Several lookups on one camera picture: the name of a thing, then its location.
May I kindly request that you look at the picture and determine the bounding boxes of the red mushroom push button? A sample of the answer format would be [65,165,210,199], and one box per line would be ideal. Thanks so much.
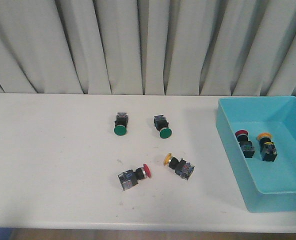
[235,129,255,158]

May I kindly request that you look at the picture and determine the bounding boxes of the yellow mushroom push button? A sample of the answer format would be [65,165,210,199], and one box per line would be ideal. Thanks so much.
[257,132,278,162]

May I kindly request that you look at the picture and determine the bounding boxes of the light blue plastic box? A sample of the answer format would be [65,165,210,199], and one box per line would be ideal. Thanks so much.
[216,96,296,213]

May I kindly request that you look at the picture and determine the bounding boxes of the green mushroom push button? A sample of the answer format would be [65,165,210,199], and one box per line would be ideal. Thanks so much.
[153,115,172,139]
[113,112,128,136]

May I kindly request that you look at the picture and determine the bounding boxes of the green mushroom push button left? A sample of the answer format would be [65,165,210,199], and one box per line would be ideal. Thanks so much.
[113,112,128,136]

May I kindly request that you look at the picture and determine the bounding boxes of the yellow push button lying sideways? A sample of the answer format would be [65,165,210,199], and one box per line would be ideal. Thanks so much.
[163,153,195,181]

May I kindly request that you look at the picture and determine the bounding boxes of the red push button lying sideways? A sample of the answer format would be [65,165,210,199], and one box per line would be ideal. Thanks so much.
[117,163,152,191]

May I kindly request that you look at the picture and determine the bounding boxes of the white pleated curtain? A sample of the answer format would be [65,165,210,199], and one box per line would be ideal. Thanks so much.
[0,0,296,96]

